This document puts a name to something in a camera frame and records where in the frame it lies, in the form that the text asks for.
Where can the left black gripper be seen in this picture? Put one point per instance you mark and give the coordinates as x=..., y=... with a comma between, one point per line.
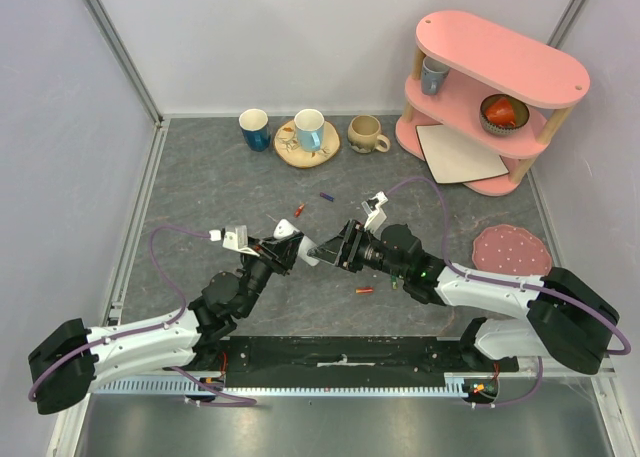
x=280, y=254

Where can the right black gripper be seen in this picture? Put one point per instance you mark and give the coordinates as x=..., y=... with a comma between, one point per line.
x=351, y=247

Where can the white remote control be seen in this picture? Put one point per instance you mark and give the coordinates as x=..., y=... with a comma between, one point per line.
x=285, y=228

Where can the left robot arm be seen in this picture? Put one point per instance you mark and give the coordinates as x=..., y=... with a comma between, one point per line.
x=75, y=360

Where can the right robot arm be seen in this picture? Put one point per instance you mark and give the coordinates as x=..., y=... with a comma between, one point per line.
x=556, y=315

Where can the red battery near centre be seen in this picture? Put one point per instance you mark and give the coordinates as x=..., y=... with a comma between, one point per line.
x=299, y=210

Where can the purple battery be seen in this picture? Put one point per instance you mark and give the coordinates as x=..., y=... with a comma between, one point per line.
x=327, y=196

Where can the beige floral saucer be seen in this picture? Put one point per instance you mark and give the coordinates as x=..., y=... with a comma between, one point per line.
x=289, y=150

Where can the beige ceramic mug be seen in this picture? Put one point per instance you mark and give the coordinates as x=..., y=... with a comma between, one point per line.
x=365, y=135

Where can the light blue mug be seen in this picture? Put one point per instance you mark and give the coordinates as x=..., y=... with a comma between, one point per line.
x=309, y=129

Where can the dark blue mug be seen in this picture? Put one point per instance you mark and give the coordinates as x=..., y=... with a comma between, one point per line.
x=254, y=127

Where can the white square plate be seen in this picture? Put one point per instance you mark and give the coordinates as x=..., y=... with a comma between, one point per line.
x=454, y=158

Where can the pink dotted plate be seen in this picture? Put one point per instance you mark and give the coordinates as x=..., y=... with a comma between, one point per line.
x=510, y=250

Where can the grey mug on shelf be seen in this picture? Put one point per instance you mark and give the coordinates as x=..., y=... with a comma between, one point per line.
x=433, y=75

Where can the red cup in bowl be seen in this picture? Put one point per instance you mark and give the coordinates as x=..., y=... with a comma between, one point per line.
x=501, y=113

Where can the pink three-tier shelf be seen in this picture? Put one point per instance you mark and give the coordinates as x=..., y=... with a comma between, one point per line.
x=499, y=89

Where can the patterned dark bowl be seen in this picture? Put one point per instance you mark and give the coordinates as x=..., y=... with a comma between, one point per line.
x=522, y=115

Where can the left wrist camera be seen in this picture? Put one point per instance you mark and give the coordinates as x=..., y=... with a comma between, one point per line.
x=234, y=238

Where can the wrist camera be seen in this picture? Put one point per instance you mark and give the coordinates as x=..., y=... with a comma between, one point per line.
x=234, y=238
x=375, y=215

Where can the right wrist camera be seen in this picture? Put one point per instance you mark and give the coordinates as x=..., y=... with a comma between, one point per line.
x=375, y=215

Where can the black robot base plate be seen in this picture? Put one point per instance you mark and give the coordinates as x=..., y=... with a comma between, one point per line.
x=343, y=362

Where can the white cable duct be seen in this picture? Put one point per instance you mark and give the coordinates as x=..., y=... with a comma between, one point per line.
x=176, y=385

